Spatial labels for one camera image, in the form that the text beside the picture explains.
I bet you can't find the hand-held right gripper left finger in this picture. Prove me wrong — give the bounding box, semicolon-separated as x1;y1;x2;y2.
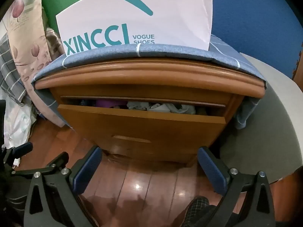
23;146;103;227

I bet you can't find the brown patterned cloth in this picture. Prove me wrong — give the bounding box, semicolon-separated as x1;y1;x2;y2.
46;27;64;55

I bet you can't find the blue checked cloth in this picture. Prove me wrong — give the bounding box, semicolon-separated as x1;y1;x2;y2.
32;33;268;129

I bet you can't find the white floral bedsheet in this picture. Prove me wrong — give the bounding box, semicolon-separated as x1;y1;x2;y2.
0;97;33;152

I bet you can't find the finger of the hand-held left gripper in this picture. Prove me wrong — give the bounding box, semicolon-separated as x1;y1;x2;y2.
13;152;70;174
1;142;34;168

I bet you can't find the wooden drawer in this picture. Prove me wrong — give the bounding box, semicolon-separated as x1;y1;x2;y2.
57;96;227;163

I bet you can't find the honeycomb patterned underwear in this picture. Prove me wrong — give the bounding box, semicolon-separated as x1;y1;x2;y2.
147;103;197;114

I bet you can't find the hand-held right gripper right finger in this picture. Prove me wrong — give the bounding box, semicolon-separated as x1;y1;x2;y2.
198;147;276;227

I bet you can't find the beige floral pillow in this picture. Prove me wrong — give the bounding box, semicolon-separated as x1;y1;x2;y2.
7;0;65;127

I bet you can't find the grey plaid blanket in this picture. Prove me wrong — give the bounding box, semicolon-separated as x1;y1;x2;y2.
0;34;29;107

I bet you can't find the blue foam mat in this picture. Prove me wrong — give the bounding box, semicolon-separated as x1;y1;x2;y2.
210;0;303;81

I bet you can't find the brown wooden panel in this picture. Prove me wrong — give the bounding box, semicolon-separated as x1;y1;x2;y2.
292;40;303;86

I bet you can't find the wooden nightstand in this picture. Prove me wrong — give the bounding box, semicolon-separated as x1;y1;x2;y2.
35;60;265;168

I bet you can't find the white shoe box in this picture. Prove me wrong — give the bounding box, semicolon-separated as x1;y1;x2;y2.
55;0;213;57

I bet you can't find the person's plaid trouser leg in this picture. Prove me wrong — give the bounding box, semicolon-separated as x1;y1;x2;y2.
184;195;228;227

